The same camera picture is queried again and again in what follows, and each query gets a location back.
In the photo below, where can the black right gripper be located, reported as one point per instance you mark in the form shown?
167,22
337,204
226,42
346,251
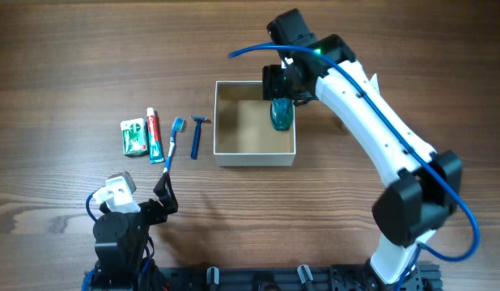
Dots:
275,85

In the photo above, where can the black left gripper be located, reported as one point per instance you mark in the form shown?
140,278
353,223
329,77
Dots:
157,208

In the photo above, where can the Colgate toothpaste tube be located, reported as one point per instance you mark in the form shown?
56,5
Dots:
154,138

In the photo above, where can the green Dettol soap box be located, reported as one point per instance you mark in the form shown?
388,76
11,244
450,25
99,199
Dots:
134,133

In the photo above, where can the blue white toothbrush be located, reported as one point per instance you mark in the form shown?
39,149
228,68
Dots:
178,126

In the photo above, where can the blue disposable razor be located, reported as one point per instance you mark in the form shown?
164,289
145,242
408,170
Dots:
199,120

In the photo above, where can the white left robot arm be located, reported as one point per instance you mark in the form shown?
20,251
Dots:
123,246

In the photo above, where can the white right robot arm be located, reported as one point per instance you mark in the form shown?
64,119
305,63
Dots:
421,185

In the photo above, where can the white cardboard box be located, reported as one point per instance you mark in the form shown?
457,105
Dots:
243,132

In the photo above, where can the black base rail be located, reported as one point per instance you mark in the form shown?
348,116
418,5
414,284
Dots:
336,277

